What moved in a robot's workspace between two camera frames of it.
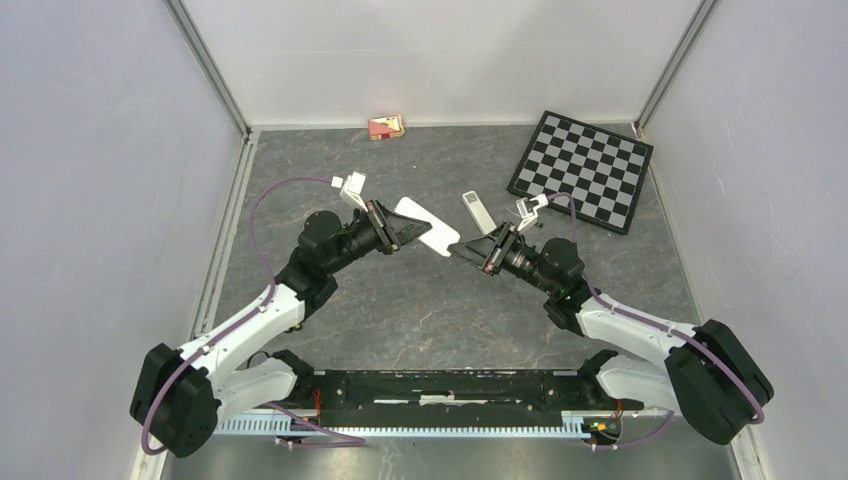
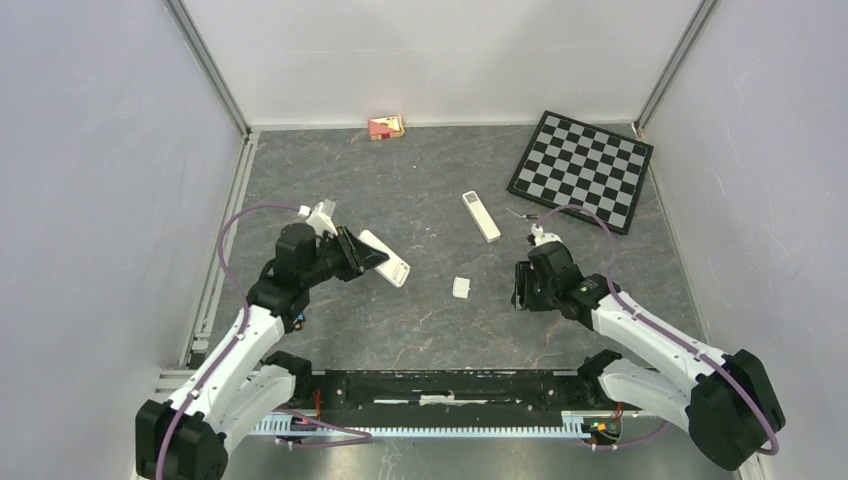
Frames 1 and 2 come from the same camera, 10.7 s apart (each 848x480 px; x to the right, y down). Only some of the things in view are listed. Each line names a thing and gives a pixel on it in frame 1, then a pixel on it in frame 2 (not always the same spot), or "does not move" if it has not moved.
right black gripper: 489,251 -> 522,296
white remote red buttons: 440,237 -> 395,269
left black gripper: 389,227 -> 359,257
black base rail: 458,397 does not move
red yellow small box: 386,127 does not move
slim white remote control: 479,212 does not move
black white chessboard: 601,170 does not move
